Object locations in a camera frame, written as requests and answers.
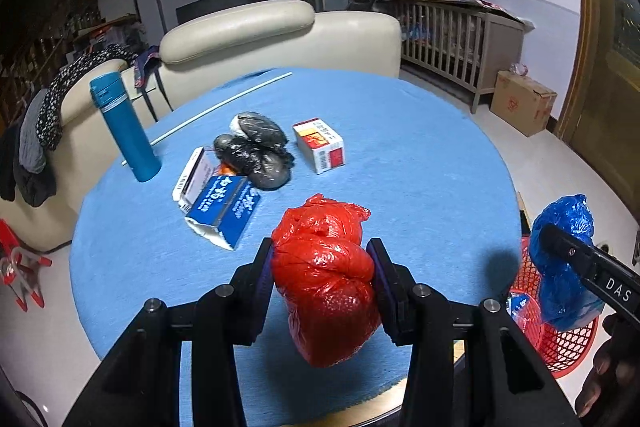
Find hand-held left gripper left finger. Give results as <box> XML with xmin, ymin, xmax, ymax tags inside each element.
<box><xmin>65</xmin><ymin>237</ymin><xmax>276</xmax><ymax>427</ymax></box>

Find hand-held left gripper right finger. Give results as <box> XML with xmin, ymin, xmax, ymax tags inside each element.
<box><xmin>366</xmin><ymin>237</ymin><xmax>583</xmax><ymax>427</ymax></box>

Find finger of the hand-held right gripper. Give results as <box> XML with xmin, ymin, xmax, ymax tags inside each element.
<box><xmin>537</xmin><ymin>223</ymin><xmax>598</xmax><ymax>283</ymax></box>

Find blue plastic bag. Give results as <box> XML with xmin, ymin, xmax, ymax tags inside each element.
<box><xmin>529</xmin><ymin>194</ymin><xmax>605</xmax><ymax>332</ymax></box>

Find red plastic bag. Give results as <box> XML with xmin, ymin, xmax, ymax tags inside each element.
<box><xmin>271</xmin><ymin>193</ymin><xmax>383</xmax><ymax>369</ymax></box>

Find blue white toothpaste box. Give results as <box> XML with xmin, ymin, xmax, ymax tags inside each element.
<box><xmin>184</xmin><ymin>174</ymin><xmax>262</xmax><ymax>252</ymax></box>

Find red plastic basket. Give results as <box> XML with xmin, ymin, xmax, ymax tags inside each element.
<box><xmin>507</xmin><ymin>234</ymin><xmax>599</xmax><ymax>380</ymax></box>

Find person's right hand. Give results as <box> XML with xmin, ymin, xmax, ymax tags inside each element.
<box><xmin>575</xmin><ymin>339</ymin><xmax>628</xmax><ymax>419</ymax></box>

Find blue white packet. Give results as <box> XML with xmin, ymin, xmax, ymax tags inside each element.
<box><xmin>506</xmin><ymin>292</ymin><xmax>532</xmax><ymax>333</ymax></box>

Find blue tablecloth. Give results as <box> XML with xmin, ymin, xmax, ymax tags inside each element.
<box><xmin>69</xmin><ymin>67</ymin><xmax>523</xmax><ymax>427</ymax></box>

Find white flat carton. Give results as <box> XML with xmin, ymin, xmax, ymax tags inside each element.
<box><xmin>172</xmin><ymin>147</ymin><xmax>221</xmax><ymax>205</ymax></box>

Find orange white cardboard box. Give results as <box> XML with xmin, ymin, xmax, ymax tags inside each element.
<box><xmin>292</xmin><ymin>118</ymin><xmax>346</xmax><ymax>175</ymax></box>

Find grey black plastic bag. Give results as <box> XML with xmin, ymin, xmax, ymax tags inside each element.
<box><xmin>230</xmin><ymin>111</ymin><xmax>288</xmax><ymax>152</ymax></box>

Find wooden door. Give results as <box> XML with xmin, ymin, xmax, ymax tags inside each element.
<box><xmin>555</xmin><ymin>0</ymin><xmax>640</xmax><ymax>218</ymax></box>

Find brown cardboard box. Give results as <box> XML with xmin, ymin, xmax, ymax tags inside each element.
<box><xmin>490</xmin><ymin>71</ymin><xmax>558</xmax><ymax>138</ymax></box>

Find thin white rod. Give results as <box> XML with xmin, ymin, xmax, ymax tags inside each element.
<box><xmin>121</xmin><ymin>72</ymin><xmax>293</xmax><ymax>166</ymax></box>

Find blue thermos bottle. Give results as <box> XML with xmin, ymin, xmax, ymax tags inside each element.
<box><xmin>89</xmin><ymin>73</ymin><xmax>162</xmax><ymax>182</ymax></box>

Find cream leather sofa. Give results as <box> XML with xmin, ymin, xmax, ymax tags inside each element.
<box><xmin>0</xmin><ymin>0</ymin><xmax>402</xmax><ymax>253</ymax></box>

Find purple cloth bag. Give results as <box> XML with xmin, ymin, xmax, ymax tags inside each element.
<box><xmin>133</xmin><ymin>47</ymin><xmax>173</xmax><ymax>122</ymax></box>

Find wooden baby crib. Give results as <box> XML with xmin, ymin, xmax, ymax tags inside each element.
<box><xmin>395</xmin><ymin>0</ymin><xmax>526</xmax><ymax>115</ymax></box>

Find red white folding cart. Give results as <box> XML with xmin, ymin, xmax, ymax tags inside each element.
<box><xmin>0</xmin><ymin>219</ymin><xmax>53</xmax><ymax>312</ymax></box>

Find grey garment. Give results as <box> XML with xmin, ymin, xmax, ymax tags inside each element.
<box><xmin>19</xmin><ymin>92</ymin><xmax>50</xmax><ymax>175</ymax></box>

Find black polka dot garment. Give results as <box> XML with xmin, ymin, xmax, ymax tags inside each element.
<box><xmin>37</xmin><ymin>47</ymin><xmax>138</xmax><ymax>152</ymax></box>

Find dark wooden shelf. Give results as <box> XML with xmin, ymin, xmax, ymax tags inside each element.
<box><xmin>0</xmin><ymin>0</ymin><xmax>101</xmax><ymax>128</ymax></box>

